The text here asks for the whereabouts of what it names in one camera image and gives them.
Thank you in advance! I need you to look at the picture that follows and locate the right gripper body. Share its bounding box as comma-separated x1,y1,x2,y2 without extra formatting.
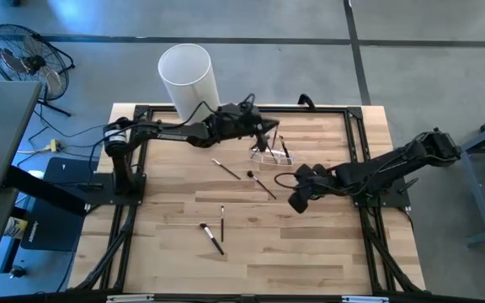
287,163,338,215

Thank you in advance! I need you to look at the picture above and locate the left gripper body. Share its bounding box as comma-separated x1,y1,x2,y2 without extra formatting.
216,103,269,153

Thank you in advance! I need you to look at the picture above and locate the black-bristled makeup brush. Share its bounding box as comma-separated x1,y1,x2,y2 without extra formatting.
246,169,278,201

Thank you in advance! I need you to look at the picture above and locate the large fluffy makeup brush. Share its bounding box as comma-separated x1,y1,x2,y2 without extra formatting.
199,222,226,257

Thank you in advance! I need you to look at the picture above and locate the clear acrylic organizer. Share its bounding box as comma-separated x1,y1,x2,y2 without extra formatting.
248,142,297,168

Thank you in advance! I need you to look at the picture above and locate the thin pale-tipped makeup brush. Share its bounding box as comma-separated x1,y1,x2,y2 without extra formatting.
211,157,243,181

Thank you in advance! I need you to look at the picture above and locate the white cylindrical container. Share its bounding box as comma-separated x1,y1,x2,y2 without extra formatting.
157,43,222,125

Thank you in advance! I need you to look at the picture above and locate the white label strip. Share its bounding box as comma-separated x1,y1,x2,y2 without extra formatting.
106,294,155,303
341,295,390,303

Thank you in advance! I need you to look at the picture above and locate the black desk support beam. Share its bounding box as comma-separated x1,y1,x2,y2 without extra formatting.
4,165,88,216

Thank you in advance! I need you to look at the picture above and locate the black floor fan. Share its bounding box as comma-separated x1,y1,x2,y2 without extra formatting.
0,24,76,117

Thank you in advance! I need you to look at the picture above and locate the black tool case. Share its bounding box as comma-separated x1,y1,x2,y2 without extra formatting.
20,157,100,253

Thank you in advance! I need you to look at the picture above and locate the grey desk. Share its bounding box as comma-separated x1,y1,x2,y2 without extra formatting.
0,80,44,295

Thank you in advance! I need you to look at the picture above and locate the yellow white package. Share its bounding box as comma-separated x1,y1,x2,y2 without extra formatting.
4,216,29,240

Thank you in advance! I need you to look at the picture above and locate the black aluminium table frame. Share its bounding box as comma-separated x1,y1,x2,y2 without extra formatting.
67,104,427,298

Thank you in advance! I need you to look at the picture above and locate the black clamp handle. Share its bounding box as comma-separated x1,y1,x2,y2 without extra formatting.
296,93,317,111

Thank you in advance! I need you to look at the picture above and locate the grey metal table frame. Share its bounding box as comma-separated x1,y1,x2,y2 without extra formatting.
438,107,485,247

